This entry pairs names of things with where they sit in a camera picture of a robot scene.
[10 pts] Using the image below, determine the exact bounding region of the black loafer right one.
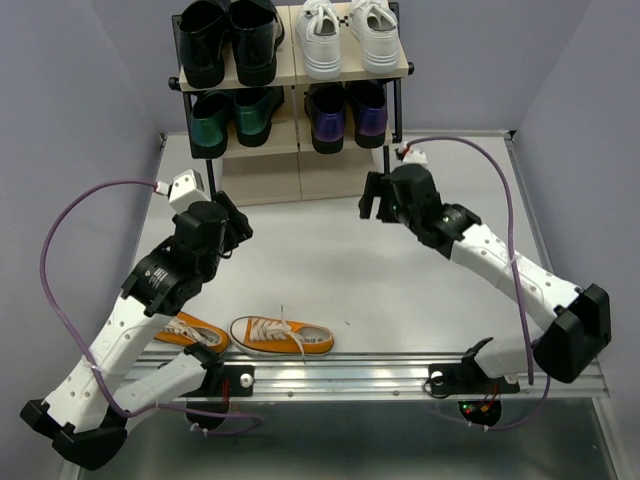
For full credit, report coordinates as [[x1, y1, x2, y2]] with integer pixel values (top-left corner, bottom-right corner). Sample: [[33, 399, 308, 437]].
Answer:
[[229, 0, 285, 87]]

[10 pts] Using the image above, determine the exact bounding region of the green loafer one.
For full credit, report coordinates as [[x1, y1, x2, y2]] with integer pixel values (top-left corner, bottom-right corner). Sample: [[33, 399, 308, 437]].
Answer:
[[190, 91, 232, 159], [233, 87, 284, 148]]

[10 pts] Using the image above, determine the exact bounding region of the black loafer left one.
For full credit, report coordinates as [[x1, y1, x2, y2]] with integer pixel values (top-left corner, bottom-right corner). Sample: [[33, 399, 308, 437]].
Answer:
[[178, 1, 229, 89]]

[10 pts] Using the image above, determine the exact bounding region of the beige black-framed shoe shelf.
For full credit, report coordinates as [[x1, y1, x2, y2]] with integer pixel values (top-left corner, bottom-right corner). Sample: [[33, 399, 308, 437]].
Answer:
[[200, 5, 414, 206]]

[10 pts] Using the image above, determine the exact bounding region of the orange sneaker one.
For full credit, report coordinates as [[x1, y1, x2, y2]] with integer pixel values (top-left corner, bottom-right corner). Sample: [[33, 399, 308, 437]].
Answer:
[[228, 315, 335, 363], [154, 312, 230, 354]]

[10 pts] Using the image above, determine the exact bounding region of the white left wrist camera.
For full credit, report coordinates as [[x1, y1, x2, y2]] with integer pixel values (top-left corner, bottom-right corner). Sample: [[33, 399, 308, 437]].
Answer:
[[168, 169, 210, 214]]

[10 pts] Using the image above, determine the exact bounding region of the white sneaker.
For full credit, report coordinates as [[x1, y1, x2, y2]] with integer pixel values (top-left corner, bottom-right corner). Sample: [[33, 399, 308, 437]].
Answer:
[[295, 0, 341, 81], [349, 0, 400, 75]]

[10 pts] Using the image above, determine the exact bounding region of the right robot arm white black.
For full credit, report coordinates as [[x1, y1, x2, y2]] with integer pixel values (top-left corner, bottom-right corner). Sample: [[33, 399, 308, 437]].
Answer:
[[358, 163, 611, 394]]

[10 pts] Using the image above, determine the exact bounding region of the purple loafer one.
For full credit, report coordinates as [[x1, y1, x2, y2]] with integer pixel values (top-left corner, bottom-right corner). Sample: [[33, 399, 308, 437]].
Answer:
[[304, 82, 347, 155], [345, 80, 388, 149]]

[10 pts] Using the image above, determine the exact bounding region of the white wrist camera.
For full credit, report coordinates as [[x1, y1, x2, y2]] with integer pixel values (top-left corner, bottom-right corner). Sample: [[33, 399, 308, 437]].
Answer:
[[168, 169, 210, 214], [396, 144, 428, 167]]

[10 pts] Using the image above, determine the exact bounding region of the green loafer right one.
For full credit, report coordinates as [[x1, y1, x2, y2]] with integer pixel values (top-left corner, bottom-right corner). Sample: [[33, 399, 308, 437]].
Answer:
[[233, 87, 284, 148]]

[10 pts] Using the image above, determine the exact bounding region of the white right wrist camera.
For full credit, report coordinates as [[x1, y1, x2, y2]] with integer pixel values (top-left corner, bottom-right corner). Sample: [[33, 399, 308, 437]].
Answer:
[[396, 144, 428, 167]]

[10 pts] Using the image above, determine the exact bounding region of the black loafer one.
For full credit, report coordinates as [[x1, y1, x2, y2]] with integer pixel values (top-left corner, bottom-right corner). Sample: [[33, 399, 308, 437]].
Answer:
[[229, 0, 285, 87], [178, 1, 229, 89]]

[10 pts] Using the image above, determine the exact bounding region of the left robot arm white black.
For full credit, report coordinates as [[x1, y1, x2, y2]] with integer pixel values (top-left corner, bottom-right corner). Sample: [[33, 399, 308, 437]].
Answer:
[[20, 191, 253, 471]]

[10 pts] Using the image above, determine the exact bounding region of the green loafer left one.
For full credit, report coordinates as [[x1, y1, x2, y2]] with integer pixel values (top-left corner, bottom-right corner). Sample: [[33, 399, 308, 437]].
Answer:
[[190, 91, 232, 159]]

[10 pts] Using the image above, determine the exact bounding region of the aluminium mounting rail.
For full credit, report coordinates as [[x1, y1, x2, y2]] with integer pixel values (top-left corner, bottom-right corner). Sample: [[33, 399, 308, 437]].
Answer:
[[125, 346, 609, 403]]

